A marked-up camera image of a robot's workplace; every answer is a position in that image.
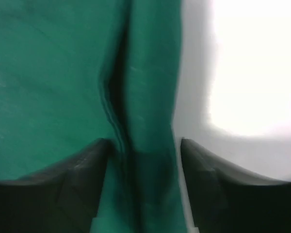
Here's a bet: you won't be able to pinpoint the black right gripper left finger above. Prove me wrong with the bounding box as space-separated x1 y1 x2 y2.
0 139 109 233

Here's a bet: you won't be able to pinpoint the green surgical drape cloth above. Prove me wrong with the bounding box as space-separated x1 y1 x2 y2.
0 0 187 233

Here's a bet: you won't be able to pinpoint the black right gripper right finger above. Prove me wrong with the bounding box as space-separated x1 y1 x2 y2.
180 138 291 233

